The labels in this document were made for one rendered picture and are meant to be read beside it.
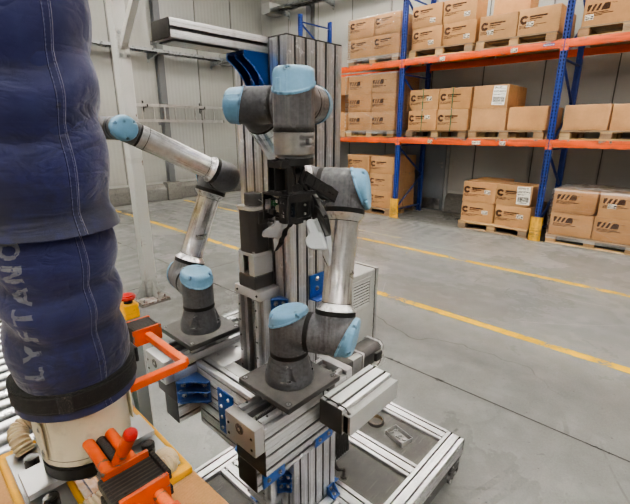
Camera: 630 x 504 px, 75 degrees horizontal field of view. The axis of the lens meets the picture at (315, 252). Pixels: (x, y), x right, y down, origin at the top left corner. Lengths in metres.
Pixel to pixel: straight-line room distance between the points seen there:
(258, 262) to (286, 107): 0.73
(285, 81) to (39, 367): 0.65
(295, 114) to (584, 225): 6.95
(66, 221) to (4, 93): 0.20
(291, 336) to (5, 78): 0.84
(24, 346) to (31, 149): 0.34
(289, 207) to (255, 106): 0.24
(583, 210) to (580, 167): 1.51
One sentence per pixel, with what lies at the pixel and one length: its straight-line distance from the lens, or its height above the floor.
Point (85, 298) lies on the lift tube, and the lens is 0.83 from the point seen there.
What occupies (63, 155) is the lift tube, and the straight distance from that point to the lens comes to 0.77.
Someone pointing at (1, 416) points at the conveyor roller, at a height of 0.54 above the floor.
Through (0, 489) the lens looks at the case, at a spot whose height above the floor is 0.94.
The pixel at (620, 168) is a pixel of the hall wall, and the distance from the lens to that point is 8.73.
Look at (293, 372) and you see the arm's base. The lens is 1.24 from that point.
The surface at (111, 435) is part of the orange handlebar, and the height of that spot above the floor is 1.19.
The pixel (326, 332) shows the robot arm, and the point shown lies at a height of 1.23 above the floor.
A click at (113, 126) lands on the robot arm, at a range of 1.41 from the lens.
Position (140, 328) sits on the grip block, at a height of 1.21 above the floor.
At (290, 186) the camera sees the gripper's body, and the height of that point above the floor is 1.67.
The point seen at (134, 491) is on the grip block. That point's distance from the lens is 0.82.
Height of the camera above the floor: 1.77
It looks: 17 degrees down
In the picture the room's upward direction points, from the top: straight up
